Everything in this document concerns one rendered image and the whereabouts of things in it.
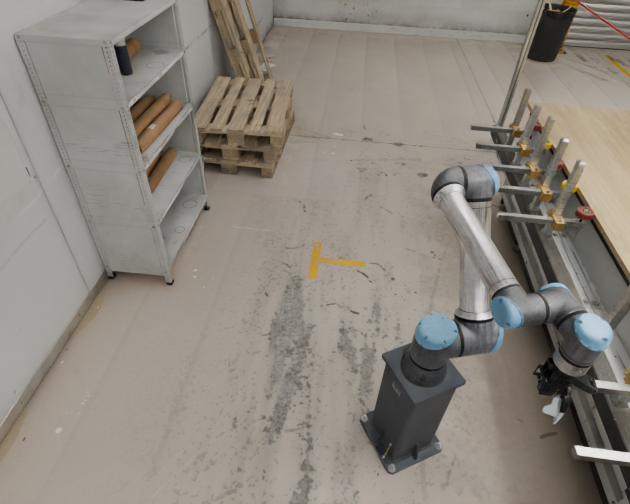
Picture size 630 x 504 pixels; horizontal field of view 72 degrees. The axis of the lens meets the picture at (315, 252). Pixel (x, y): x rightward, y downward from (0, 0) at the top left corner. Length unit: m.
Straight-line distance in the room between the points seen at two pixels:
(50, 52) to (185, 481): 2.07
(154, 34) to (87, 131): 0.92
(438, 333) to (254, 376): 1.21
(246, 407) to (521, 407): 1.49
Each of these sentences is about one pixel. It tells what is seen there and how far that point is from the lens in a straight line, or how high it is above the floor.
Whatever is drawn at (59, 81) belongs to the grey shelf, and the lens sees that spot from 2.54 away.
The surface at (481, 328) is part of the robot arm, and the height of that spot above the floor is 0.87.
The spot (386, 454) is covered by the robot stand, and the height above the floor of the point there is 0.02.
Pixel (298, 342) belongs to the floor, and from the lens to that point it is 2.70.
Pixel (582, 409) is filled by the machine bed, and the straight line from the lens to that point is 2.71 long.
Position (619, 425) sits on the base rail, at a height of 0.70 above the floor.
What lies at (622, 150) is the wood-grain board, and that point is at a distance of 3.39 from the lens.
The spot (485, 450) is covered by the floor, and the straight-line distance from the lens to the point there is 2.56.
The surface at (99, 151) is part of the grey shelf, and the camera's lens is 2.64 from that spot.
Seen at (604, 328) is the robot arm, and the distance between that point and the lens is 1.36.
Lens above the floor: 2.17
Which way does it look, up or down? 42 degrees down
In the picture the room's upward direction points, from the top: 3 degrees clockwise
